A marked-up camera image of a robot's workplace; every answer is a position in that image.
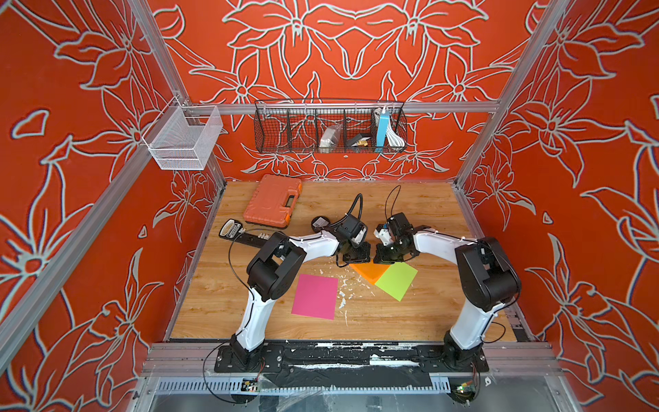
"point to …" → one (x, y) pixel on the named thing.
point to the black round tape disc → (318, 222)
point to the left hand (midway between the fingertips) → (373, 258)
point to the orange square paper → (371, 271)
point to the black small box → (351, 141)
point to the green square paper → (397, 280)
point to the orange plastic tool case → (273, 202)
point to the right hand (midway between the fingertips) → (369, 259)
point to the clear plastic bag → (329, 138)
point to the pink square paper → (316, 296)
